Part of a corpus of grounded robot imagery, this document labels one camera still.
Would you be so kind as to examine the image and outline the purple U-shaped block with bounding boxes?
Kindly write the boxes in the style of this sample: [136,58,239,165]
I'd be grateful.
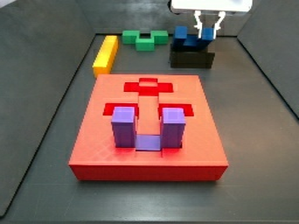
[111,107,185,151]

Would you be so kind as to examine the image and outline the blue U-shaped block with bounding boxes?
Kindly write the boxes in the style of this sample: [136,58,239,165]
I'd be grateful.
[172,26,213,52]

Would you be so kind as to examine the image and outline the red puzzle base block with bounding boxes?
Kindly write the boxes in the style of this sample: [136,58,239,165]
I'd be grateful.
[69,74,229,181]

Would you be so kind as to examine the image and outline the green zigzag block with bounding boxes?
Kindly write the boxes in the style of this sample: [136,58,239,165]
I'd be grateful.
[121,30,168,52]

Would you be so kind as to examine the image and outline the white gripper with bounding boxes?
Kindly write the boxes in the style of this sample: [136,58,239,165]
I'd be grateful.
[171,0,252,39]

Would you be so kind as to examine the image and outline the black angle fixture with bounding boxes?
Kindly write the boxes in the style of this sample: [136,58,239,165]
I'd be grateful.
[169,49,215,69]

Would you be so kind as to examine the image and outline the yellow long bar block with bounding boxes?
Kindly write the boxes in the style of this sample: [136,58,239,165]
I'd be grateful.
[92,35,119,77]

